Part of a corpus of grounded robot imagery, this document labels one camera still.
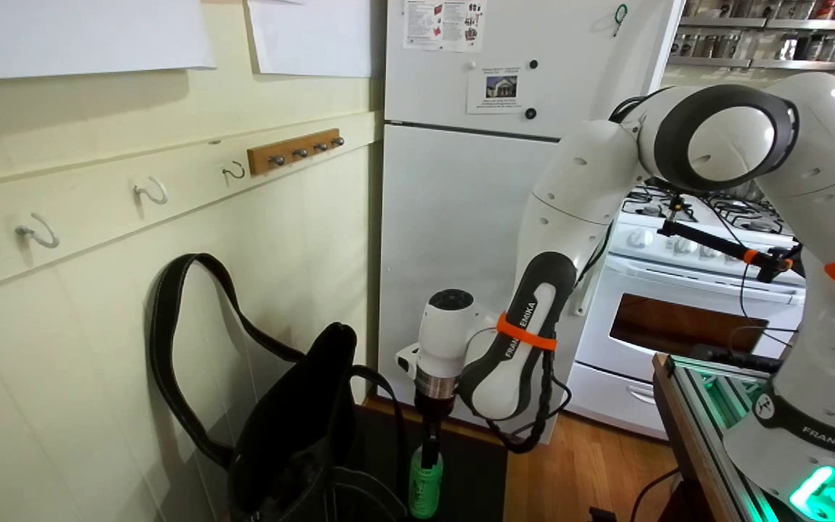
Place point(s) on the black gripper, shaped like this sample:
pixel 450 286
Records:
pixel 432 415

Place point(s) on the green plastic bottle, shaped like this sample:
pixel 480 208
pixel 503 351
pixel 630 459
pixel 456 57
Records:
pixel 424 493

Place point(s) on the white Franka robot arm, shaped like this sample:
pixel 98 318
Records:
pixel 725 135

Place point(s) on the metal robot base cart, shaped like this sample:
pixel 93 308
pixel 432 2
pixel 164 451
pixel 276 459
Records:
pixel 718 425

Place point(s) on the black tote bag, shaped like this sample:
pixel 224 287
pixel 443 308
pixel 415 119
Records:
pixel 302 425

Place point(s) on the black side table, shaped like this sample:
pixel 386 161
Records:
pixel 477 480

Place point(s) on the white refrigerator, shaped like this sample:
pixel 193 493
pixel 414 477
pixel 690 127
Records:
pixel 456 193

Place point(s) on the white oven stove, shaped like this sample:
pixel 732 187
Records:
pixel 689 299

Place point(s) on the wooden peg rack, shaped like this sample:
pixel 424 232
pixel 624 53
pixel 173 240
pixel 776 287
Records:
pixel 295 153

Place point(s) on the black boom pole orange tape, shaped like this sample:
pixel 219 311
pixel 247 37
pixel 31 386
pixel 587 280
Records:
pixel 718 243

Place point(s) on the fridge photo magnet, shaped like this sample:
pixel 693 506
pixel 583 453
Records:
pixel 499 86

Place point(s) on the printed fridge paper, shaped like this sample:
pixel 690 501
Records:
pixel 445 22

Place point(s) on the spice rack shelf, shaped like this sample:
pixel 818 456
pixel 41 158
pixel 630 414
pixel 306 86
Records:
pixel 776 38

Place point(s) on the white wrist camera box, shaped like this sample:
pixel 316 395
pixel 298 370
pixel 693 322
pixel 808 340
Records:
pixel 411 360

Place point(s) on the white metal wall hook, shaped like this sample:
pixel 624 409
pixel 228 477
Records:
pixel 38 232
pixel 151 193
pixel 232 171

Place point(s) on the small white wall paper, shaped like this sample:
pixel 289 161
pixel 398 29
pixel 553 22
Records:
pixel 312 34

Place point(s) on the large white wall paper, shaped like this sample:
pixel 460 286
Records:
pixel 80 34

